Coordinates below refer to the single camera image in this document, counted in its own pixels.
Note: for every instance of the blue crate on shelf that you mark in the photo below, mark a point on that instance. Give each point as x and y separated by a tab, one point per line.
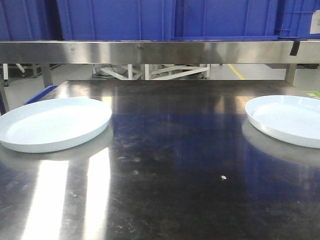
117	20
244	20
29	20

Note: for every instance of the stainless steel shelf rail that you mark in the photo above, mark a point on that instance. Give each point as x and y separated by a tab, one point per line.
156	52

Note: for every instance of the left blue crate on shelf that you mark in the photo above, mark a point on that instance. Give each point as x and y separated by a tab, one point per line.
29	20

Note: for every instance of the white metal frame background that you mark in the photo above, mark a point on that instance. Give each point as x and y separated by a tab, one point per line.
126	72

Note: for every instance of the white label on crate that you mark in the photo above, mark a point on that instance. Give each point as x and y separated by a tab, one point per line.
315	23

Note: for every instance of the right blue crate on shelf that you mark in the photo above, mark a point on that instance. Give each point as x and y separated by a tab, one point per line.
244	20

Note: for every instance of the black tape strip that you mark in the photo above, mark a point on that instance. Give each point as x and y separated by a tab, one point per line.
295	48

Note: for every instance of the steel shelf left leg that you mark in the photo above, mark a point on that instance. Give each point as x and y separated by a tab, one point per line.
46	74

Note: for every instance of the green object at table edge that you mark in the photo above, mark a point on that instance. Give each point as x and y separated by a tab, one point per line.
313	94

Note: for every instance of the steel shelf leg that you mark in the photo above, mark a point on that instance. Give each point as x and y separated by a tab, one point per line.
290	73
46	74

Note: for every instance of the steel shelf right leg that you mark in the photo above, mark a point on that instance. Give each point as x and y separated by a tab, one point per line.
290	73

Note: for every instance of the middle blue crate on shelf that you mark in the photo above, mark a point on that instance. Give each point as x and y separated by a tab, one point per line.
117	20

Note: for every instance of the light blue plate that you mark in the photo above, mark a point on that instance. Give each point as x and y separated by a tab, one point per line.
54	124
288	118

